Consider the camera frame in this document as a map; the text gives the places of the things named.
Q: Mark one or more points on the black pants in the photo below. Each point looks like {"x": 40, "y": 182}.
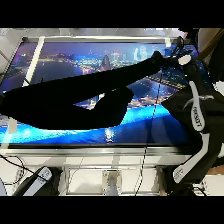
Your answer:
{"x": 50, "y": 103}

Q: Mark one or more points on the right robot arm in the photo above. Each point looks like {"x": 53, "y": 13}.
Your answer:
{"x": 196, "y": 120}

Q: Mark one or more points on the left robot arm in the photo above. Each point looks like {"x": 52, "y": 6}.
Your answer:
{"x": 38, "y": 180}

